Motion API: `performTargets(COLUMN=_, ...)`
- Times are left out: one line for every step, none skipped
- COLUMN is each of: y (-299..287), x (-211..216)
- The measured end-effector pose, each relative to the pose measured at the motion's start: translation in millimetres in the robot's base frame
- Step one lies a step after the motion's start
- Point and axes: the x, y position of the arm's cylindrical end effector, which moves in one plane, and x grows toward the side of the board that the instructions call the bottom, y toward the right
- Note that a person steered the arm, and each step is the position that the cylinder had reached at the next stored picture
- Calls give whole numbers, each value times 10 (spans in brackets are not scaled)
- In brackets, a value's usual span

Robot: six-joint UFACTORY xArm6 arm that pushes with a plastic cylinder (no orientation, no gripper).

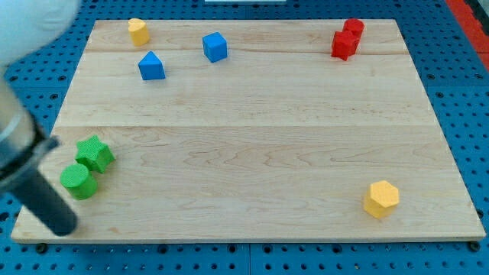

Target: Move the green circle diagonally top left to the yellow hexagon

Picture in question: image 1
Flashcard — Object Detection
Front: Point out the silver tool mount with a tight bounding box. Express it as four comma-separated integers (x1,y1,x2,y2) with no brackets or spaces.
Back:
1,114,60,191

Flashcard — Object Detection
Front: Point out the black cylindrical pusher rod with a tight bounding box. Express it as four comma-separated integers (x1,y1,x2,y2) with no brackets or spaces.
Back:
11,169,78,236

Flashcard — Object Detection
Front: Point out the green cylinder block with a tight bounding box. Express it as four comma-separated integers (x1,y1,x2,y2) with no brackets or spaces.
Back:
60,163,98,200

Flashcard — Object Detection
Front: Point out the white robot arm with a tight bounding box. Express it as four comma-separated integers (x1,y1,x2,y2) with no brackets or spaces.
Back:
1,0,80,236

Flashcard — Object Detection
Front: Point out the yellow hexagon block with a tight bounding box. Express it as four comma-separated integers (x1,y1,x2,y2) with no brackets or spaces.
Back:
363,180,400,219

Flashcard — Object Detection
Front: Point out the green star block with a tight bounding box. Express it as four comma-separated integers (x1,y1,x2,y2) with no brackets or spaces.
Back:
75,135,115,173

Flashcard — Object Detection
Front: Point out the blue triangle block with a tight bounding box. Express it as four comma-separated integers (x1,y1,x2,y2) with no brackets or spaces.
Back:
138,51,166,80

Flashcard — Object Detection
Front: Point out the wooden board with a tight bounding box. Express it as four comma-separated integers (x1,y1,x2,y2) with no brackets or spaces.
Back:
11,19,486,244

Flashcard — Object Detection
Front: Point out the yellow heart block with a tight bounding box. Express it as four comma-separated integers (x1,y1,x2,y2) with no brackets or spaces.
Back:
128,18,150,47

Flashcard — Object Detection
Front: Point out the blue cube block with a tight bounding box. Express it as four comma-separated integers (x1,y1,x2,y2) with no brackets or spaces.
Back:
202,32,228,63

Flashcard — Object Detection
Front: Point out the red star block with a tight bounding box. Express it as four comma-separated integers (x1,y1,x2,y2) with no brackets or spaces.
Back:
331,31,360,61

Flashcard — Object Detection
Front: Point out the red cylinder block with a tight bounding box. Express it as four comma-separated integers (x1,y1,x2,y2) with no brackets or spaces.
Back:
342,18,364,39

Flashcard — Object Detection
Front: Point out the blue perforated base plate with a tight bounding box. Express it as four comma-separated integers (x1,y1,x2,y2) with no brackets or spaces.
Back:
1,0,488,274

